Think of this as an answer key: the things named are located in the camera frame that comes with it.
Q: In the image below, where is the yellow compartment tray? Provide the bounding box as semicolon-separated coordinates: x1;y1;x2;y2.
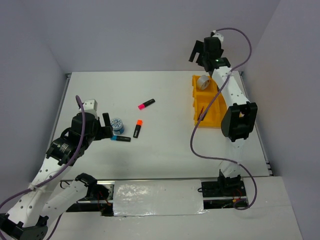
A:
191;74;228;129

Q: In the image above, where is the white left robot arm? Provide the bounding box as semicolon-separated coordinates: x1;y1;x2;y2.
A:
0;112;113;240

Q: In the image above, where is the blue highlighter marker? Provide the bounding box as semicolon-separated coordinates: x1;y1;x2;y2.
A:
110;135;131;142

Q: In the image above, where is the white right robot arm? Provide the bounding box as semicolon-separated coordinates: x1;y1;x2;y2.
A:
189;34;258;149

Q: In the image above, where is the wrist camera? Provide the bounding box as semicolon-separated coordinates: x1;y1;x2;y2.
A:
83;99;98;119
210;30;224;44

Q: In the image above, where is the orange highlighter marker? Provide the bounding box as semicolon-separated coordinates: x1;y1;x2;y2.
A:
133;119;143;139

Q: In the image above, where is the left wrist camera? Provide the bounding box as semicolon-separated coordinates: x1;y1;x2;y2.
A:
83;99;98;119

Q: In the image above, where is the table aluminium rail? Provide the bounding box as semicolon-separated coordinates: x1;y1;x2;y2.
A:
48;73;72;147
239;71;275;177

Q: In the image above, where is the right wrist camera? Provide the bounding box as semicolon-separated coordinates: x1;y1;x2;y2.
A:
210;30;224;44

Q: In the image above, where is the red gel pen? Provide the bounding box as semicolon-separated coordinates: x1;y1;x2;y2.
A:
197;106;204;120

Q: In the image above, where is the left table aluminium rail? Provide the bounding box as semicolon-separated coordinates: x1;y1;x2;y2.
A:
48;73;72;147

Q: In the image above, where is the right table aluminium rail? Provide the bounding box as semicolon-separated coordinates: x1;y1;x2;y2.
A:
239;71;275;177

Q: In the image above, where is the pink highlighter marker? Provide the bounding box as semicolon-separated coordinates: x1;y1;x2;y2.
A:
138;98;156;110

